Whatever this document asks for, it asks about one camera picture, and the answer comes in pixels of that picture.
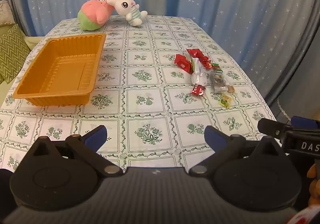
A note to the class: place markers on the white bunny plush toy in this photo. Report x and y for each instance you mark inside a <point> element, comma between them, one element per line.
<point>125,3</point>

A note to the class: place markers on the plain red snack packet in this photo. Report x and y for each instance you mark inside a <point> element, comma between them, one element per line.
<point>195,52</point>

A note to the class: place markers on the beige cushion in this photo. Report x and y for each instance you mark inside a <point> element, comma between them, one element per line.
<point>5,12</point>

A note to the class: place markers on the person's right hand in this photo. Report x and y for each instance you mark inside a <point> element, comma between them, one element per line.
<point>314,172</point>

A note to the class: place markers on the blue star-print curtain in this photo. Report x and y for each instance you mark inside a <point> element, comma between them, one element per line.
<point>225,1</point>

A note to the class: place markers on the red twisted candy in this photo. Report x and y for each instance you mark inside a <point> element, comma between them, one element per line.
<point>208,63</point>

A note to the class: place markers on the yellow green candy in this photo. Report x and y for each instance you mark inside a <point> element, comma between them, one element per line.
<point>225,101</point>

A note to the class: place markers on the grey clear snack packet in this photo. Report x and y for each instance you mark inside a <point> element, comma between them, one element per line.
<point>217,81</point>

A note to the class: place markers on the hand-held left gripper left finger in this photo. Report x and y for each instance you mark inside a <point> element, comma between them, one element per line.
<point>96,134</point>

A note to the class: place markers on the pink starfish plush toy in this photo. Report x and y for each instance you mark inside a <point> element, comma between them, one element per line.
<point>95,11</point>

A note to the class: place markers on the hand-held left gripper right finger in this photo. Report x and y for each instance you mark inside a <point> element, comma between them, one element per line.
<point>213,136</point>

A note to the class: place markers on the white red cloth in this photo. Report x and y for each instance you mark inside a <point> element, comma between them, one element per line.
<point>307,217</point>

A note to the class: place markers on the small tan candy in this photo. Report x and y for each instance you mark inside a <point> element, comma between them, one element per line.
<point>231,89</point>

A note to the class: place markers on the green zigzag cushion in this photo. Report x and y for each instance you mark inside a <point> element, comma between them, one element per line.
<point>11,51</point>

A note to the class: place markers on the small red snack packet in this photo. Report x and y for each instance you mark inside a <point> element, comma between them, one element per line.
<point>197,89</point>

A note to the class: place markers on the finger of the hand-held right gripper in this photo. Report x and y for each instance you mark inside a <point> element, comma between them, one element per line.
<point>268,126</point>
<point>303,121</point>

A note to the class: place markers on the orange plastic tray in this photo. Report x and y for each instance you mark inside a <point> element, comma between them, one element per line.
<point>62,71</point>

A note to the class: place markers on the red snack packet white label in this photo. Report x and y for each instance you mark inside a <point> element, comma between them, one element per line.
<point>182,63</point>

